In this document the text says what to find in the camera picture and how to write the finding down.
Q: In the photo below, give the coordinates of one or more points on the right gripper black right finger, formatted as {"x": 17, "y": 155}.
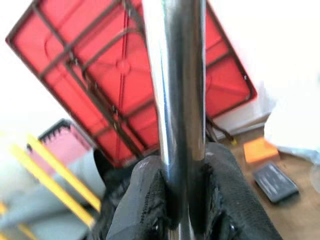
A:
{"x": 232, "y": 200}

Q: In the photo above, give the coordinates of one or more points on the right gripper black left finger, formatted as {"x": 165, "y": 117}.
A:
{"x": 140, "y": 200}

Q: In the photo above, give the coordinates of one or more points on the black flat ribbed device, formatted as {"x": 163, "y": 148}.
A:
{"x": 275, "y": 182}

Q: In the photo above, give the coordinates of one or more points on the orange box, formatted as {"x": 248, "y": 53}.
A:
{"x": 260, "y": 150}

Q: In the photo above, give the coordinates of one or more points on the grey curved padded seat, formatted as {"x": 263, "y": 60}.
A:
{"x": 27, "y": 202}

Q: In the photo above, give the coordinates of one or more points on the red plastic folding table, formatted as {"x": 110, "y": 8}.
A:
{"x": 105, "y": 75}

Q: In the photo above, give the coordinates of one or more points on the yellow metal exercise frame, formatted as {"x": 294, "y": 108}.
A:
{"x": 62, "y": 170}

